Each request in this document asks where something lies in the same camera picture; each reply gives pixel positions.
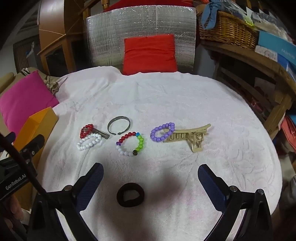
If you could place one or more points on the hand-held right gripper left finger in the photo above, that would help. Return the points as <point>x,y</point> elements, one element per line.
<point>89,186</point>

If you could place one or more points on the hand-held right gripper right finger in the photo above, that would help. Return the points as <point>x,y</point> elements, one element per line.
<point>212,188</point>

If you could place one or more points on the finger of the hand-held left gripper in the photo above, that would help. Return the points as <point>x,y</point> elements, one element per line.
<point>32,144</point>

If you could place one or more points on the orange cardboard box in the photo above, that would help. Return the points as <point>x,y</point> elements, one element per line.
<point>34,129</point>

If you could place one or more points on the silver wristwatch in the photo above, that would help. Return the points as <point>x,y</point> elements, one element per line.
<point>103,134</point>

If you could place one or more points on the gold hair claw clip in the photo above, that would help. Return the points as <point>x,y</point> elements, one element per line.
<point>185,136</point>

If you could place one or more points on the silver metal bangle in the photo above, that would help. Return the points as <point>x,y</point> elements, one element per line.
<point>111,124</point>

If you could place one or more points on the person's left hand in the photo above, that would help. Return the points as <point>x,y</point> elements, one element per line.
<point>12,206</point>

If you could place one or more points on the pink cushion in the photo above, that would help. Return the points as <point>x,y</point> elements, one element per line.
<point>25,97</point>

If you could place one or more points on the beige patterned cloth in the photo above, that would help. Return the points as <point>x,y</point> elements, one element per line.
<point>51,85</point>

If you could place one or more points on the beige cushion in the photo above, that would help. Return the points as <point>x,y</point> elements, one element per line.
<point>5,81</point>

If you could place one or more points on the dark wicker chest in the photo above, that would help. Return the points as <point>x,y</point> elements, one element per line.
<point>23,55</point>

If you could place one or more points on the wooden cabinet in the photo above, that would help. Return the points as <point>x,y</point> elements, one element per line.
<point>57,46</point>

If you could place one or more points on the wooden shelf unit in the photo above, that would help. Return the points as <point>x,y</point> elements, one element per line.
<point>259,67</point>

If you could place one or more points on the blue cardboard box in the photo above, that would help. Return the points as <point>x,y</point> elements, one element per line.
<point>277,45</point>

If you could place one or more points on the wicker basket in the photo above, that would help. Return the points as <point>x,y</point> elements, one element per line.
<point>229,30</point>

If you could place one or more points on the silver insulation sheet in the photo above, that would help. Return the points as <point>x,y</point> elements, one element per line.
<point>138,25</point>

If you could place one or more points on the blue cloth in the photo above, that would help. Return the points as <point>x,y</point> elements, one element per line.
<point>208,16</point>

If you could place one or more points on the large red cushion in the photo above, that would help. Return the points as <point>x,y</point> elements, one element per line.
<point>148,4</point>

